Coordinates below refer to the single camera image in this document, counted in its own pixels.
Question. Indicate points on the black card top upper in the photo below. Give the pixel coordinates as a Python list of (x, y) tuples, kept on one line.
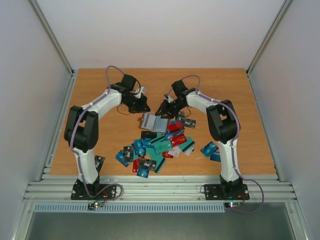
[(181, 114)]

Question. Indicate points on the black plain card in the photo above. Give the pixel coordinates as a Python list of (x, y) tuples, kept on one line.
[(148, 135)]

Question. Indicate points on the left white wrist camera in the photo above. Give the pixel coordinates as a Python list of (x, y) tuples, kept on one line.
[(139, 92)]

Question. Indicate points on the right controller board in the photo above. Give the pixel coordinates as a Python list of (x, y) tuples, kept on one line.
[(232, 204)]

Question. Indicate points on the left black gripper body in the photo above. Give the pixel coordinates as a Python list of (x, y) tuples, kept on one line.
[(135, 105)]

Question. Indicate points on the red gold VIP card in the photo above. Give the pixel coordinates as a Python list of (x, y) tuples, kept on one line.
[(177, 140)]

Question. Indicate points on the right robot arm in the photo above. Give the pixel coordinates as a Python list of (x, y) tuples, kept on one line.
[(223, 125)]

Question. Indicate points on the dark red card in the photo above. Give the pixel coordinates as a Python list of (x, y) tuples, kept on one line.
[(175, 127)]

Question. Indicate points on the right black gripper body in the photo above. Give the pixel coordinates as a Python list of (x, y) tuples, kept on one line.
[(169, 108)]

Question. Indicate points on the aluminium frame rails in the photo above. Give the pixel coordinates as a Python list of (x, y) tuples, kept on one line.
[(159, 188)]

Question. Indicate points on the black VIP card far left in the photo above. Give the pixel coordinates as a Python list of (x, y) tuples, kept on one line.
[(99, 161)]

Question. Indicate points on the black vip card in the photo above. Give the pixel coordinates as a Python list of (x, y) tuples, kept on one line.
[(128, 154), (99, 161), (147, 164), (188, 123)]

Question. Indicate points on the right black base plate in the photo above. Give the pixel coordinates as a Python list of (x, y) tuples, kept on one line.
[(215, 192)]

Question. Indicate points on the black VIP card bottom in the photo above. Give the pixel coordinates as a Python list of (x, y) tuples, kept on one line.
[(147, 164)]

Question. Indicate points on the black VIP card top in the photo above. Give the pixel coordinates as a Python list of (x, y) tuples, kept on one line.
[(188, 123)]

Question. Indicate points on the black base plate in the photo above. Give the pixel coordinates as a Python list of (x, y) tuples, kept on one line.
[(215, 192), (96, 191)]

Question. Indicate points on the brown leather card holder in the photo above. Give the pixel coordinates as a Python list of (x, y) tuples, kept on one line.
[(154, 123)]

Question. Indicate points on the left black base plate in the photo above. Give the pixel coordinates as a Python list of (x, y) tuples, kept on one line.
[(96, 191)]

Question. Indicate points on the left controller board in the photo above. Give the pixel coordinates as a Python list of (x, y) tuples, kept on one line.
[(95, 205)]

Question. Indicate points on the blue card far right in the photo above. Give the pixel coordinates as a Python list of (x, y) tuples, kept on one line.
[(215, 157)]

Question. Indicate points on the blue card right upper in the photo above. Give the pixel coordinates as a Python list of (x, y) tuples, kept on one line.
[(209, 149)]

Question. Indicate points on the blue card pile centre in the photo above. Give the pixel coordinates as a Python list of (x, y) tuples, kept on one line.
[(139, 148)]

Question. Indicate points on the grey slotted cable duct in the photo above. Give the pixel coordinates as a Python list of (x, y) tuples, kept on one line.
[(129, 208)]

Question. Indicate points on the controller board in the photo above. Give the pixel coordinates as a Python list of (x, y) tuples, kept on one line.
[(95, 205), (232, 204)]

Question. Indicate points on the blue card left edge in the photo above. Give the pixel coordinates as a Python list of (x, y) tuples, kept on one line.
[(120, 158)]

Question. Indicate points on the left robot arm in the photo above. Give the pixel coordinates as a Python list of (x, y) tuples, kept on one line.
[(82, 127)]

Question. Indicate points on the teal card pile bottom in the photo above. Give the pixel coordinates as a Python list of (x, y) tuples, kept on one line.
[(161, 148)]

